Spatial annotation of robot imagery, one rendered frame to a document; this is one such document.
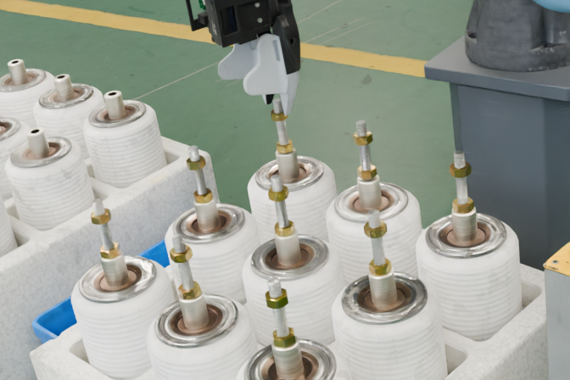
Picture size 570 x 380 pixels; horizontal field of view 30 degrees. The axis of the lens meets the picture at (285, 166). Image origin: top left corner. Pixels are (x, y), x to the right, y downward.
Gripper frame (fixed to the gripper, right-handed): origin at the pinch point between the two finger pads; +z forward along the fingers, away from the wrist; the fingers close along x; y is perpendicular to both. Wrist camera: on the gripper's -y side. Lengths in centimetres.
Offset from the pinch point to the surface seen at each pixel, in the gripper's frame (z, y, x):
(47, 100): 9.1, 14.0, -42.4
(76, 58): 34, -13, -123
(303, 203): 10.5, 1.9, 4.5
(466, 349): 16.5, 0.1, 28.7
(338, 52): 34, -53, -79
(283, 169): 8.1, 1.5, 0.6
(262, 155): 34, -20, -51
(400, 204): 9.1, -4.0, 14.1
